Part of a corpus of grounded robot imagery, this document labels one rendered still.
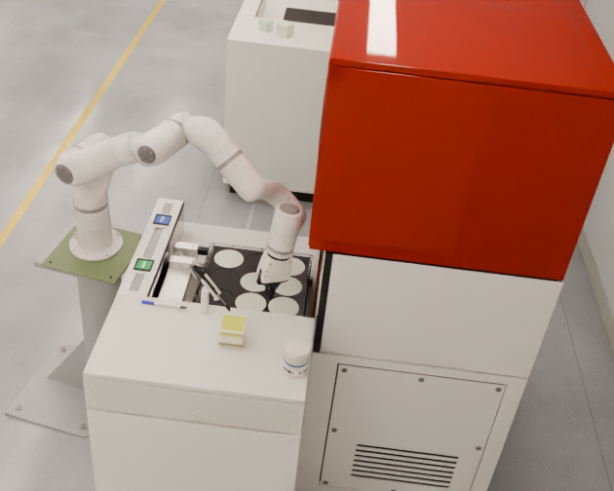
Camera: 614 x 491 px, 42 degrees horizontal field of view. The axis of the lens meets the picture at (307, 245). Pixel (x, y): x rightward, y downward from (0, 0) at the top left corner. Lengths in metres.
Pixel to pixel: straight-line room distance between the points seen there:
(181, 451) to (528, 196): 1.24
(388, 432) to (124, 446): 0.91
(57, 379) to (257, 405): 1.51
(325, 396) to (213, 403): 0.55
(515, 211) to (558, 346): 1.94
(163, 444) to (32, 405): 1.18
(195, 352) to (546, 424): 1.87
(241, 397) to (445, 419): 0.82
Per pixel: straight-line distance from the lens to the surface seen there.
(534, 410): 3.75
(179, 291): 2.66
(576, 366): 4.03
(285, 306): 2.59
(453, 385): 2.66
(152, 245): 2.73
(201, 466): 2.50
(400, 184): 2.16
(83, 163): 2.64
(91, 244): 2.89
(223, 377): 2.26
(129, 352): 2.34
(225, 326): 2.31
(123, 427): 2.43
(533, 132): 2.12
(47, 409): 3.51
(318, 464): 2.98
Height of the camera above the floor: 2.61
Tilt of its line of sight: 37 degrees down
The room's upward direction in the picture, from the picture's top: 6 degrees clockwise
